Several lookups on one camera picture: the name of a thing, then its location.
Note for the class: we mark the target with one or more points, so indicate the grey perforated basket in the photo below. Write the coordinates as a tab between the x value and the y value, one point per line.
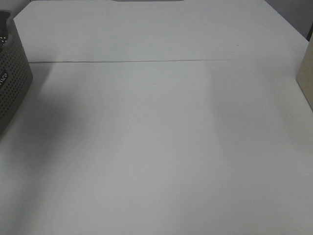
15	72

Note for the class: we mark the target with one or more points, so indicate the beige box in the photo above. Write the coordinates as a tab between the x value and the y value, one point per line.
305	74

